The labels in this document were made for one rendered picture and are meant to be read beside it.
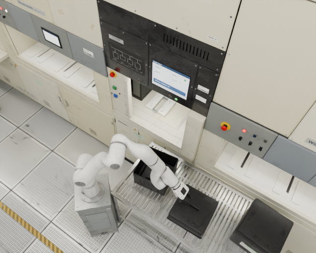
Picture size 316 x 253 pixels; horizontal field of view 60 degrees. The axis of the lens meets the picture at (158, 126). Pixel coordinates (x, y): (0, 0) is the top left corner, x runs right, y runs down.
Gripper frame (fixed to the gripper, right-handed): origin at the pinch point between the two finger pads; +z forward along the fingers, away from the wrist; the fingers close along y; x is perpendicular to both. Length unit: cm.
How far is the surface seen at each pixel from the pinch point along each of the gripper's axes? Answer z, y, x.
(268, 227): 34, 9, -44
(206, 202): 14.6, 8.3, -3.1
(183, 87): -68, 40, -21
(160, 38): -102, 41, -28
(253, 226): 28.2, 4.3, -37.9
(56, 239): -3, -69, 134
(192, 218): 12.3, -8.0, -1.1
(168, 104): -39, 73, 45
